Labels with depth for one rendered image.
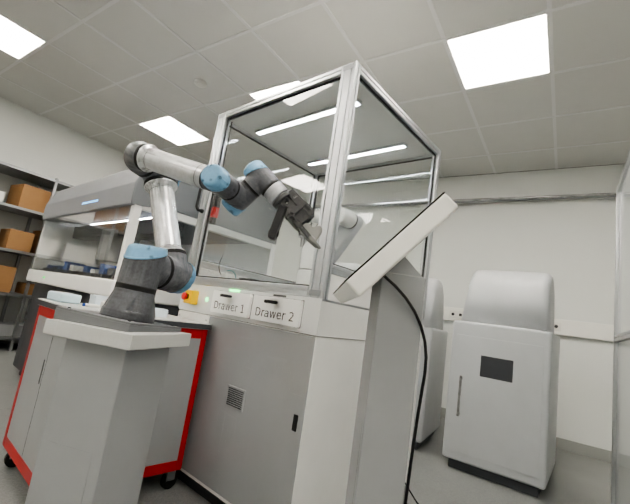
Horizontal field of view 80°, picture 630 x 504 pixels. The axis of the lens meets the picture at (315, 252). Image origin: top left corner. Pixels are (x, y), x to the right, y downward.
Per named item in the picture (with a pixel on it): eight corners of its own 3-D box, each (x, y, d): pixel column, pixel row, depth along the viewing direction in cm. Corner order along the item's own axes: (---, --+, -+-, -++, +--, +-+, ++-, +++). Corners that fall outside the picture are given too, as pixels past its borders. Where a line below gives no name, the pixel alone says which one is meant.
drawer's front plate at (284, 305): (297, 327, 150) (301, 300, 152) (250, 319, 169) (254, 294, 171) (299, 328, 152) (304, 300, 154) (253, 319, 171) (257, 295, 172)
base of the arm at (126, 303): (132, 321, 104) (143, 286, 106) (87, 311, 107) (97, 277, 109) (163, 324, 118) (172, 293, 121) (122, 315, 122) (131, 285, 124)
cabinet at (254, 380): (284, 569, 131) (318, 336, 144) (146, 460, 199) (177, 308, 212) (408, 498, 202) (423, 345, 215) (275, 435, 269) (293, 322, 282)
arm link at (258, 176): (244, 178, 132) (262, 161, 132) (265, 200, 131) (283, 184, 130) (237, 172, 124) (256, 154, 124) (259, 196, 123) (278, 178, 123)
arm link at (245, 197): (210, 193, 123) (235, 170, 122) (228, 206, 133) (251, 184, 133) (222, 209, 120) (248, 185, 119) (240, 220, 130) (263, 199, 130)
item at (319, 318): (316, 336, 146) (321, 298, 148) (178, 308, 212) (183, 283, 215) (421, 345, 216) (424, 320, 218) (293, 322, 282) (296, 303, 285)
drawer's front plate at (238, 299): (246, 318, 171) (250, 294, 173) (209, 311, 190) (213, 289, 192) (249, 318, 172) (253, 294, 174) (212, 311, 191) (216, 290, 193)
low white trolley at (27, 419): (28, 532, 131) (83, 311, 143) (-8, 465, 171) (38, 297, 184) (180, 490, 173) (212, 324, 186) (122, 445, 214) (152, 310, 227)
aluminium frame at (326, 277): (321, 298, 148) (356, 59, 165) (183, 283, 214) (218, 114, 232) (424, 320, 218) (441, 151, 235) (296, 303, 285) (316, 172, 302)
